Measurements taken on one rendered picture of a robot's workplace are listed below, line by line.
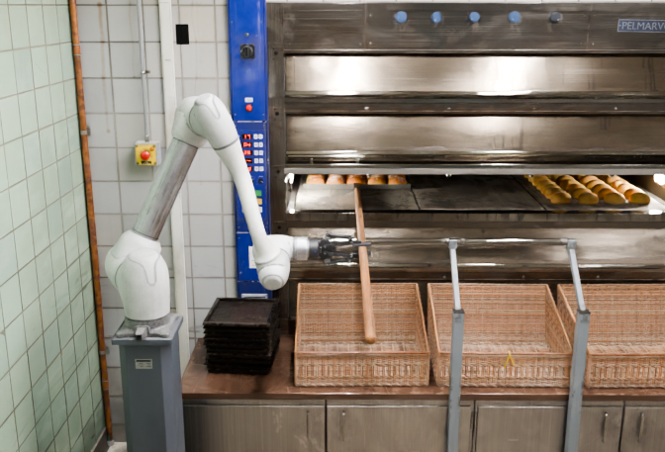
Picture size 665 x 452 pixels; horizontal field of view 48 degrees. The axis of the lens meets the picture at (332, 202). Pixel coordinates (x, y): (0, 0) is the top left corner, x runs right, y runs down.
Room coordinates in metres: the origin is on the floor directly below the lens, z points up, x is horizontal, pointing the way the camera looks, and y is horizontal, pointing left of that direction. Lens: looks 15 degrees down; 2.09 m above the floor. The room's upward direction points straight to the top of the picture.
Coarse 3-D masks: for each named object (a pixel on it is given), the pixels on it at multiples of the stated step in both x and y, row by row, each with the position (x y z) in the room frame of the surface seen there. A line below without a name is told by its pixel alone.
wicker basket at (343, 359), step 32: (320, 288) 3.25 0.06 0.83; (352, 288) 3.24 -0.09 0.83; (384, 288) 3.25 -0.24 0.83; (416, 288) 3.22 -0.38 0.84; (320, 320) 3.20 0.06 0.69; (352, 320) 3.20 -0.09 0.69; (384, 320) 3.21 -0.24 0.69; (416, 320) 3.19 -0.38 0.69; (320, 352) 2.79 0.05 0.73; (352, 352) 2.79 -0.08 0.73; (384, 352) 2.79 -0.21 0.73; (416, 352) 2.79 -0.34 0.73; (320, 384) 2.78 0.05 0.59; (352, 384) 2.79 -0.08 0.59; (384, 384) 2.79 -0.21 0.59; (416, 384) 2.79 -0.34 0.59
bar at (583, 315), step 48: (336, 240) 2.91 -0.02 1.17; (384, 240) 2.91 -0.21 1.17; (432, 240) 2.91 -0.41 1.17; (480, 240) 2.90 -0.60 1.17; (528, 240) 2.90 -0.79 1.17; (576, 240) 2.90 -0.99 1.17; (576, 288) 2.77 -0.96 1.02; (576, 336) 2.69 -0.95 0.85; (576, 384) 2.67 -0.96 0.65; (576, 432) 2.67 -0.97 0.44
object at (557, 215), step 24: (288, 216) 3.28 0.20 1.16; (312, 216) 3.28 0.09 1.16; (336, 216) 3.28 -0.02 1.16; (384, 216) 3.28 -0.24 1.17; (408, 216) 3.28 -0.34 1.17; (432, 216) 3.28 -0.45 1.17; (456, 216) 3.28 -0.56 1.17; (480, 216) 3.28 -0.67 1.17; (504, 216) 3.28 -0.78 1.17; (528, 216) 3.27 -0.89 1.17; (552, 216) 3.27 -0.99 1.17; (576, 216) 3.27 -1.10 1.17; (600, 216) 3.27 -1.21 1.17; (624, 216) 3.27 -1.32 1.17; (648, 216) 3.27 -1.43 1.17
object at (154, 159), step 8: (136, 144) 3.22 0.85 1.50; (144, 144) 3.22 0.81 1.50; (152, 144) 3.22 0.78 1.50; (136, 152) 3.22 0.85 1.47; (152, 152) 3.22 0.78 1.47; (160, 152) 3.28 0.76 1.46; (136, 160) 3.22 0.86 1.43; (144, 160) 3.22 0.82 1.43; (152, 160) 3.22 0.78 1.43; (160, 160) 3.27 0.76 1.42
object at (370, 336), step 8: (360, 200) 3.41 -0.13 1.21; (360, 208) 3.26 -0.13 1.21; (360, 216) 3.13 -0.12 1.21; (360, 224) 3.01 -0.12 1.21; (360, 232) 2.89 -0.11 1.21; (360, 248) 2.69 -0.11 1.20; (360, 256) 2.61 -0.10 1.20; (360, 264) 2.53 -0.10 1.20; (360, 272) 2.46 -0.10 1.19; (368, 272) 2.45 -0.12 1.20; (368, 280) 2.37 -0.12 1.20; (368, 288) 2.29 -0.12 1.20; (368, 296) 2.22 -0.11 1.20; (368, 304) 2.16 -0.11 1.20; (368, 312) 2.10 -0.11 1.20; (368, 320) 2.03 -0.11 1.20; (368, 328) 1.98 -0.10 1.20; (368, 336) 1.93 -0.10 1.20
